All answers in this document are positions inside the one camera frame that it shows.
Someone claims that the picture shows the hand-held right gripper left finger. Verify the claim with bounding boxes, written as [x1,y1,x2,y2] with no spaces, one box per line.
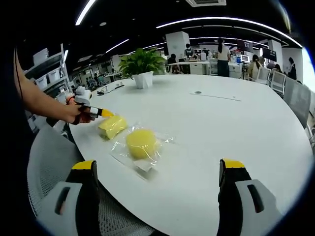
[35,159,101,236]

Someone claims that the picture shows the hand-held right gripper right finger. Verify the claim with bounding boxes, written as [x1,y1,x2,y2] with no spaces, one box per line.
[216,158,283,236]

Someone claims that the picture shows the rectangular yellow silicone block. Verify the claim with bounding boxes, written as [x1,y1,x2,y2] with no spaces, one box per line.
[97,115,128,142]

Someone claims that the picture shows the round yellow silicone block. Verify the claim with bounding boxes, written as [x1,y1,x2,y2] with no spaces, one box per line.
[109,126,177,174]

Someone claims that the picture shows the person's left hand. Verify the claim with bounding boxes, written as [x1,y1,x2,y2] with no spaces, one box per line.
[64,102,96,125]

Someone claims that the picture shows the translucent storage box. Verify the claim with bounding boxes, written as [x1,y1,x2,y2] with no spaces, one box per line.
[35,75,49,91]
[48,68,61,85]

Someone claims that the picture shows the metal storage shelf rack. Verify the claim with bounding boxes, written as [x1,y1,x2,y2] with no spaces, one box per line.
[23,43,71,99]

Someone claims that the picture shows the grey mesh office chair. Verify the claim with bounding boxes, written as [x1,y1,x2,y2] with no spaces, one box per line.
[26,124,156,236]

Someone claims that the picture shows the white storage box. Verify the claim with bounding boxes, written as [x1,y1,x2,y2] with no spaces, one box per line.
[32,48,49,65]

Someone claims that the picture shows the short ceiling light strip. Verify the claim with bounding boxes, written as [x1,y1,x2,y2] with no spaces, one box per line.
[105,38,130,54]

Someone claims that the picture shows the potted green plant white pot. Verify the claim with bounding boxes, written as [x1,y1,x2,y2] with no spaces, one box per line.
[118,48,167,89]

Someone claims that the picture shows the straight ceiling light strip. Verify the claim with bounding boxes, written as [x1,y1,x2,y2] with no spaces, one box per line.
[75,0,97,26]

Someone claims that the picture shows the person's dark clothing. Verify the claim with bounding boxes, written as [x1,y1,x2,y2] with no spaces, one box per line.
[3,49,37,217]

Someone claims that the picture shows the white office desk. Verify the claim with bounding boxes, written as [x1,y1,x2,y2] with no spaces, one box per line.
[168,60,211,75]

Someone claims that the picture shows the grey fabric office chair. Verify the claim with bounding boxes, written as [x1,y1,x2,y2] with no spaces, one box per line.
[283,78,312,129]

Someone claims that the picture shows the white mesh office chair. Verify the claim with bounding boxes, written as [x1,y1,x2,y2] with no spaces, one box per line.
[255,66,271,85]
[269,71,286,93]

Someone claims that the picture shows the dark hanging sign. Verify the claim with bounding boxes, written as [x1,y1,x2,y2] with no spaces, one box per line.
[237,40,254,53]

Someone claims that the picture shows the ceiling air vent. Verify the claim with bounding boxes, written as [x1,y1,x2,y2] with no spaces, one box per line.
[185,0,227,7]

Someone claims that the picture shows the long curved ceiling light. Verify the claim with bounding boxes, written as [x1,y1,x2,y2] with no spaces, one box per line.
[156,16,304,48]

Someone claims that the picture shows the black cable with plug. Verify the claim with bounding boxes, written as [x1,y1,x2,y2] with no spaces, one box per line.
[96,85,125,96]

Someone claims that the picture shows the dark wall screen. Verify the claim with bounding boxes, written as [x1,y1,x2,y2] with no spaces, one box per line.
[261,47,278,62]

